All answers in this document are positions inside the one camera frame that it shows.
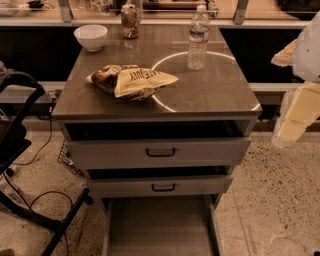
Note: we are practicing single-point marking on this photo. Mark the white ceramic bowl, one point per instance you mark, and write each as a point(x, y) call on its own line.
point(91, 37)

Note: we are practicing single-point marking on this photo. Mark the upper grey drawer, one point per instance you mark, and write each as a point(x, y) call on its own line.
point(122, 154)

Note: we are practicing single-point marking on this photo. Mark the grey drawer cabinet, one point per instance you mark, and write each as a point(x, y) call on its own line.
point(215, 102)

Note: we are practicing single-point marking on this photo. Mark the lower grey drawer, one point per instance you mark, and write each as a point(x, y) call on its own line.
point(163, 186)

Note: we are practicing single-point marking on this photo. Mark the patterned drink can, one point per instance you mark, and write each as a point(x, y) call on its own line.
point(129, 20)

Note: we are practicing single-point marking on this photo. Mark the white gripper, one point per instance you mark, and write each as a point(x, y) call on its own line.
point(309, 53)

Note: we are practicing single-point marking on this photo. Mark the clear plastic water bottle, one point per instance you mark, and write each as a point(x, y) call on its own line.
point(198, 38)

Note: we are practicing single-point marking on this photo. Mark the yellow brown snack bag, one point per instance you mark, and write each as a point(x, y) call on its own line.
point(130, 81)

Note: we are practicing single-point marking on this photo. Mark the grey drawer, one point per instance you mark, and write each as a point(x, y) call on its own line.
point(163, 186)
point(122, 154)

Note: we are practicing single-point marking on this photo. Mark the black rolling cart frame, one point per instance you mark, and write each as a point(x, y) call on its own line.
point(13, 143)

